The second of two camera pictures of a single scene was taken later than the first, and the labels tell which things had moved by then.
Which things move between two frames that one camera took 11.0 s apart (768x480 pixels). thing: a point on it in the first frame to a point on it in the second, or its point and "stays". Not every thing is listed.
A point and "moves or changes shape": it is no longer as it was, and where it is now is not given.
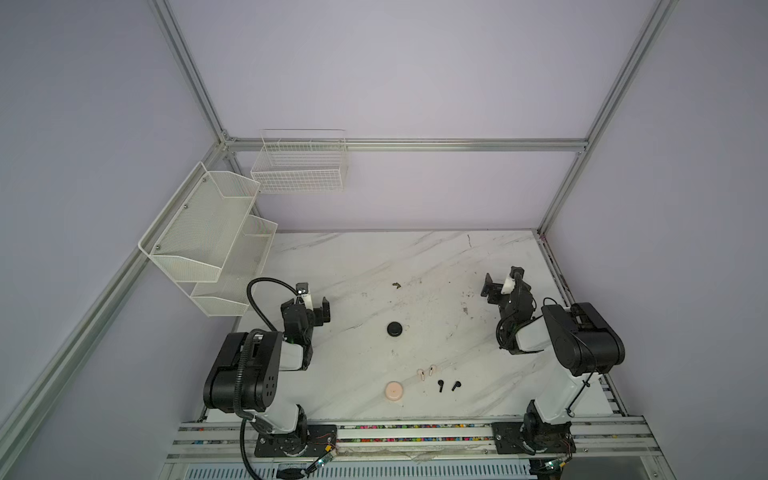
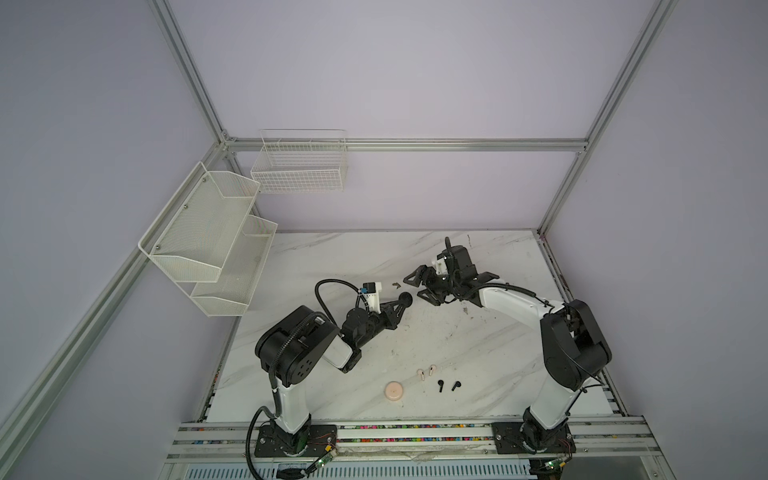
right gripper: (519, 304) to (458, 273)
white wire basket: (297, 161) stays
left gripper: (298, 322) to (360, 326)
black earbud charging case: (394, 328) moves or changes shape
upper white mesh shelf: (192, 238) stays
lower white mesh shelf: (230, 296) stays
